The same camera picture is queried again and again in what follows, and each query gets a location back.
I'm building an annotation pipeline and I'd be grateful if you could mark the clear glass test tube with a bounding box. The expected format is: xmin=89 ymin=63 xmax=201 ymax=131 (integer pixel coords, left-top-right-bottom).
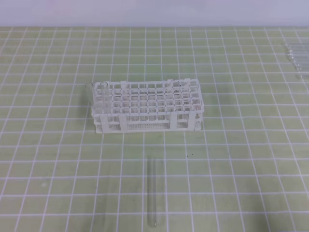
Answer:
xmin=147 ymin=158 xmax=157 ymax=228

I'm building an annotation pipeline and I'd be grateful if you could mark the white plastic test tube rack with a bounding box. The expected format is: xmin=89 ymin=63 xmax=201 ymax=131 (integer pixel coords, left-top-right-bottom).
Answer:
xmin=91 ymin=78 xmax=204 ymax=133

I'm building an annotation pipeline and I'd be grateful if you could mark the clear test tube far-left slot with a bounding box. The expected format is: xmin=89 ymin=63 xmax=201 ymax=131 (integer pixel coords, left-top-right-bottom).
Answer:
xmin=85 ymin=83 xmax=94 ymax=108

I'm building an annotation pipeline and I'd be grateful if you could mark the green grid tablecloth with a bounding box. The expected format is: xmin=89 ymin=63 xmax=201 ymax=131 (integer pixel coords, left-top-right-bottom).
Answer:
xmin=0 ymin=27 xmax=309 ymax=232

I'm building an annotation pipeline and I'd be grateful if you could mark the spare glass test tubes pile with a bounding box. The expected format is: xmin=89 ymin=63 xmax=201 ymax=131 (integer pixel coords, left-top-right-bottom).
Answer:
xmin=284 ymin=40 xmax=309 ymax=79

